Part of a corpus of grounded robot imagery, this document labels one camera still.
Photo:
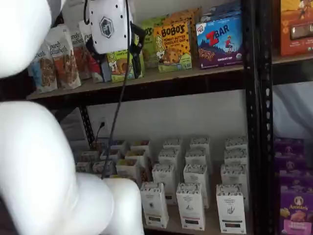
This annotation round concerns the black metal shelving rack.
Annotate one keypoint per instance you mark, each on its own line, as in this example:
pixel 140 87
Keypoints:
pixel 250 122

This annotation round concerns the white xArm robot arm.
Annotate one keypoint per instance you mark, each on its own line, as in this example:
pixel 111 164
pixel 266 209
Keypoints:
pixel 36 159

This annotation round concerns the adjacent black metal rack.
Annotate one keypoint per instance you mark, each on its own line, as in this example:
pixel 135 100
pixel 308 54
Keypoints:
pixel 266 122

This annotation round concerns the white tea box pink strip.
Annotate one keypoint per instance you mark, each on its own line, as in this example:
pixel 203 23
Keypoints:
pixel 196 175
pixel 200 143
pixel 190 208
pixel 196 156

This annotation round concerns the white tea box yellow strip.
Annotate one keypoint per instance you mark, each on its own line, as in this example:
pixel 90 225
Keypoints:
pixel 172 144
pixel 170 156
pixel 165 176
pixel 154 205

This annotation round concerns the orange snack box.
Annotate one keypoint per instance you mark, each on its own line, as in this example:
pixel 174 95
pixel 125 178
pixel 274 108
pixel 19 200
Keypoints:
pixel 296 27

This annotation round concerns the green Bobo's apple pie box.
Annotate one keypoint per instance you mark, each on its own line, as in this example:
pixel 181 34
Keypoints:
pixel 149 51
pixel 119 66
pixel 159 20

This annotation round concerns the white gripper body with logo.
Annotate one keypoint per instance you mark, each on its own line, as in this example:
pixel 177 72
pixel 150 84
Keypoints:
pixel 110 27

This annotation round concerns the orange Bobo's peanut butter box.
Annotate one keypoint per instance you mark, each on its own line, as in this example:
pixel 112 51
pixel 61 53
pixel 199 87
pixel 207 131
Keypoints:
pixel 185 14
pixel 173 49

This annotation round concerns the blue ZBar box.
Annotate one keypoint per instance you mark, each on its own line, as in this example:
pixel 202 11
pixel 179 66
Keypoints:
pixel 220 44
pixel 222 12

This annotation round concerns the blue purely elizabeth granola bag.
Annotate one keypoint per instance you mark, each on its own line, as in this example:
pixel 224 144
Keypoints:
pixel 44 73

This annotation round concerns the white wall outlet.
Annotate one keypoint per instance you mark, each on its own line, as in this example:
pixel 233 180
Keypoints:
pixel 104 120

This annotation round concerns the adjacent wooden shelf board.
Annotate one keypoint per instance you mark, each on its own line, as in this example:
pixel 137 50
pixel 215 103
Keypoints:
pixel 293 59

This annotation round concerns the purple Annie's box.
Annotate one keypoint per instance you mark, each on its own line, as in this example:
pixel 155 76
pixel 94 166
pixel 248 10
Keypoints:
pixel 289 162
pixel 296 213
pixel 293 178
pixel 288 147

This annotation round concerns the white backdrop sheet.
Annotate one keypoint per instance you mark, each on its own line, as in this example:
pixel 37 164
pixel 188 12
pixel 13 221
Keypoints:
pixel 293 110

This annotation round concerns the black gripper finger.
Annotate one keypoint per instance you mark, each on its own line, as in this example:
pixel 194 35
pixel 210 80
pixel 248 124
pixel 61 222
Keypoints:
pixel 90 47
pixel 137 63

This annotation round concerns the green apple cinnamon oatmeal box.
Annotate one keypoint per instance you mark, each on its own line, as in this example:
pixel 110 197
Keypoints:
pixel 83 167
pixel 89 156

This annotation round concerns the white tea box dark strip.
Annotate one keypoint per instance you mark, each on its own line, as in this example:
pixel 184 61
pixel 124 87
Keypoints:
pixel 230 210
pixel 236 156
pixel 233 175
pixel 236 143

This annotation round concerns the yellow purely elizabeth oatmeal box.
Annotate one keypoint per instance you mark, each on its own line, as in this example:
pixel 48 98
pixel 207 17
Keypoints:
pixel 134 155
pixel 127 169
pixel 139 146

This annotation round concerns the wooden shelf board with snacks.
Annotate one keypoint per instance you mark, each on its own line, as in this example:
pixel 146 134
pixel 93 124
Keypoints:
pixel 151 74

